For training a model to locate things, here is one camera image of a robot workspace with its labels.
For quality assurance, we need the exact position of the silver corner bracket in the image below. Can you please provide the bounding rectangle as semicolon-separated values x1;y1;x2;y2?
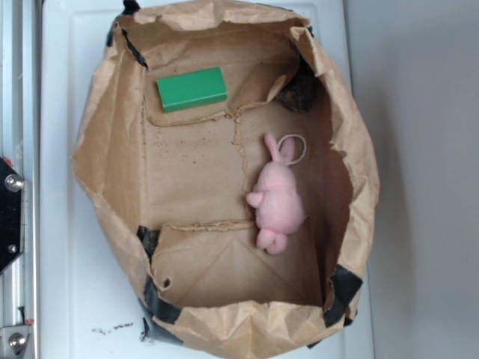
1;325;34;359

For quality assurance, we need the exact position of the black mounting bracket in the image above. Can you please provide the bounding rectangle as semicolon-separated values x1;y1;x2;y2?
0;158;25;274

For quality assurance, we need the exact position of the dark brown rock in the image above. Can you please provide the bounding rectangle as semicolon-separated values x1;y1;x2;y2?
276;61;317;112

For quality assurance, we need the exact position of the aluminium rail frame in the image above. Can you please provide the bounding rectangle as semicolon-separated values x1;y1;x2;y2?
1;1;37;358

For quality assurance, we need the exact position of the green rectangular block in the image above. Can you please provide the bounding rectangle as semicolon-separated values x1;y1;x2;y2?
156;67;228;113

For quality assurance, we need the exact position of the pink plush bunny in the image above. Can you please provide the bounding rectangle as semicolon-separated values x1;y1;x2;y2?
245;132;307;255

